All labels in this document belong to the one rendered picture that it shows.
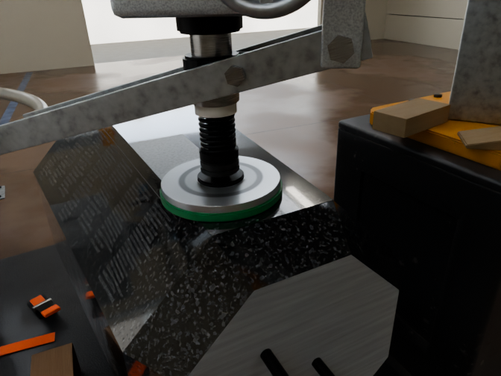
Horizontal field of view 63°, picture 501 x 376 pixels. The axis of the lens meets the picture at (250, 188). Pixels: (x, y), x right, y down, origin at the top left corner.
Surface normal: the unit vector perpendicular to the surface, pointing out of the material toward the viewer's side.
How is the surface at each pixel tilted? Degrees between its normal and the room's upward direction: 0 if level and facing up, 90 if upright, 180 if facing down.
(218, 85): 90
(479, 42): 90
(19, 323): 0
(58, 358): 0
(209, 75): 90
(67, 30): 90
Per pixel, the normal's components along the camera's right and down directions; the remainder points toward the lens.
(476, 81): -0.52, 0.40
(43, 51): 0.37, 0.40
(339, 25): -0.24, 0.44
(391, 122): -0.80, 0.29
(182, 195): -0.04, -0.89
